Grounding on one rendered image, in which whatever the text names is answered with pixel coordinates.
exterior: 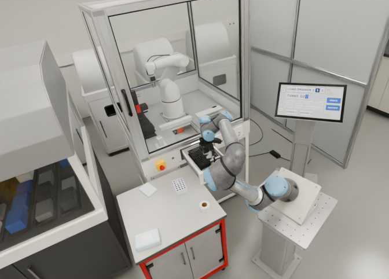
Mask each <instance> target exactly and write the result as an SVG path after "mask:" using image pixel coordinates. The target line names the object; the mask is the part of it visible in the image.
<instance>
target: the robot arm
mask: <svg viewBox="0 0 389 279"><path fill-rule="evenodd" d="M231 120H233V117H232V116H231V114H230V113H229V112H228V111H223V112H222V113H221V114H220V115H219V116H218V117H216V118H215V119H214V120H213V121H212V122H211V120H210V117H209V116H207V115H204V116H201V117H200V118H199V123H200V132H201V137H200V138H199V140H200V143H199V147H200V145H201V147H200V149H202V150H203V155H207V157H206V158H207V159H208V158H211V159H213V157H214V153H215V151H214V146H213V144H212V143H217V144H221V142H222V140H221V139H220V138H215V134H216V133H217V132H218V131H219V130H220V131H221V134H222V138H223V141H224V143H225V146H226V149H225V152H226V153H225V154H224V155H223V156H222V157H221V158H220V159H218V160H217V161H216V162H215V163H213V164H212V165H210V166H209V167H207V169H206V170H204V172H203V177H204V180H205V182H206V184H207V185H208V186H209V188H210V189H211V190H213V191H216V190H218V189H221V190H229V191H231V192H233V193H235V194H236V195H238V196H240V197H242V198H244V199H245V203H246V205H247V206H248V207H249V208H250V209H251V210H252V211H253V212H259V211H262V210H263V209H264V208H266V207H267V206H269V205H271V204H272V203H274V202H275V201H277V200H278V199H279V200H281V201H283V202H287V203H288V202H292V201H294V200H295V199H296V198H297V197H298V194H299V187H298V185H297V184H296V182H295V181H293V180H291V179H289V178H283V177H280V176H272V177H269V178H268V179H267V180H266V183H265V184H263V185H262V186H260V187H257V186H251V185H250V184H248V183H246V182H245V181H243V180H242V179H240V178H239V177H237V175H239V173H241V171H242V170H243V168H244V165H245V158H246V154H245V149H244V146H243V144H242V143H240V142H239V140H238V138H237V136H236V133H235V132H234V129H233V127H232V124H231Z"/></svg>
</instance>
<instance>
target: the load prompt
mask: <svg viewBox="0 0 389 279"><path fill-rule="evenodd" d="M325 89H326V87H300V86H287V90H286V92H297V93H319V94H325Z"/></svg>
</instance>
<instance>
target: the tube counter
mask: <svg viewBox="0 0 389 279"><path fill-rule="evenodd" d="M324 98H325V95H318V94H300V99H308V100H324Z"/></svg>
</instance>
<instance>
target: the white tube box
mask: <svg viewBox="0 0 389 279"><path fill-rule="evenodd" d="M177 181H178V183H176V181H175V180H173V181H172V183H173V186H174V189H175V192H176V194H177V195H180V194H183V193H186V192H188V190H187V187H186V185H185V183H184V180H183V178H179V179H177Z"/></svg>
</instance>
